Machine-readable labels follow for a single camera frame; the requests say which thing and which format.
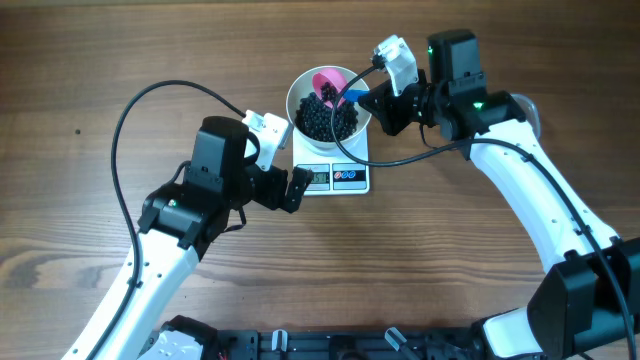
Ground pink scoop with blue handle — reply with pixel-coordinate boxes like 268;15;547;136
311;66;369;108

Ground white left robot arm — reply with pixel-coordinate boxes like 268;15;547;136
65;112;313;359

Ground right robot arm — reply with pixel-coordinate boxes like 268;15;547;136
358;29;639;359

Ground white digital kitchen scale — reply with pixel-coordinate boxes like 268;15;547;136
293;130;370;196

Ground black beans in bowl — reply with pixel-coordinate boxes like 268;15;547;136
295;92;358;142

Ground clear plastic bean container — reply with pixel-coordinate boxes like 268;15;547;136
512;94;541;139

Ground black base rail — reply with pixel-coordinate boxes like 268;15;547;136
130;314;566;360

